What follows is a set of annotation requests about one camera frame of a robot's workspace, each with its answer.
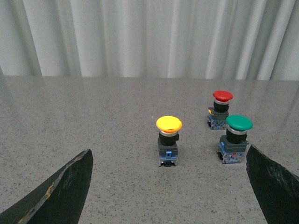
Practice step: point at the green mushroom push button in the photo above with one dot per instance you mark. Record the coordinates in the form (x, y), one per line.
(232, 146)

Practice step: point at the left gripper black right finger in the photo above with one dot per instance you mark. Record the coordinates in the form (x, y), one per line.
(275, 187)

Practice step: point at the yellow mushroom push button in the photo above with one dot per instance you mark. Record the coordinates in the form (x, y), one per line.
(169, 127)

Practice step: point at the red mushroom push button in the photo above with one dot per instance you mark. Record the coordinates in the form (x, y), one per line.
(219, 112)

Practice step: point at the white pleated curtain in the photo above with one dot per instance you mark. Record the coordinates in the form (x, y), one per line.
(212, 39)

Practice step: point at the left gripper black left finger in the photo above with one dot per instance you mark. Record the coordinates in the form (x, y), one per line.
(59, 199)

